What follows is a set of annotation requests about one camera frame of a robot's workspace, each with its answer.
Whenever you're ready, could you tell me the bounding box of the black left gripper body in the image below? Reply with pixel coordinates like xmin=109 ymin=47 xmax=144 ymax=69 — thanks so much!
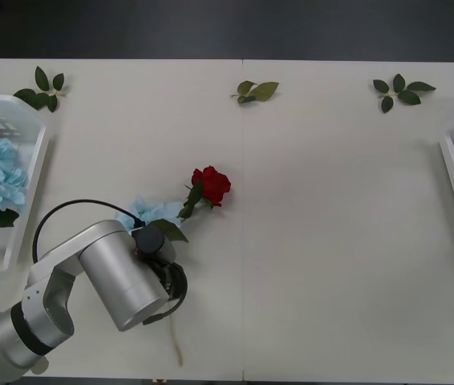
xmin=143 ymin=258 xmax=189 ymax=310

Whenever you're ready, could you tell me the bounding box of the red rose with green stem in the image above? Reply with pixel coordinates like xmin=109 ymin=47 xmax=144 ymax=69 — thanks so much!
xmin=177 ymin=164 xmax=233 ymax=221

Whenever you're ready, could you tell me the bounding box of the green leaf twig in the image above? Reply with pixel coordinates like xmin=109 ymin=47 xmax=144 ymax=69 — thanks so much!
xmin=230 ymin=80 xmax=281 ymax=106
xmin=372 ymin=73 xmax=437 ymax=115
xmin=13 ymin=65 xmax=68 ymax=114

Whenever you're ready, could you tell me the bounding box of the pale grey left wrist camera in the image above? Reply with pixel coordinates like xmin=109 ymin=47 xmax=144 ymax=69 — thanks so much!
xmin=161 ymin=239 xmax=179 ymax=262

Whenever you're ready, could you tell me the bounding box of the black camera cable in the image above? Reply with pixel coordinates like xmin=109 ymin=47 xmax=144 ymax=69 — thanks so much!
xmin=32 ymin=198 xmax=144 ymax=268

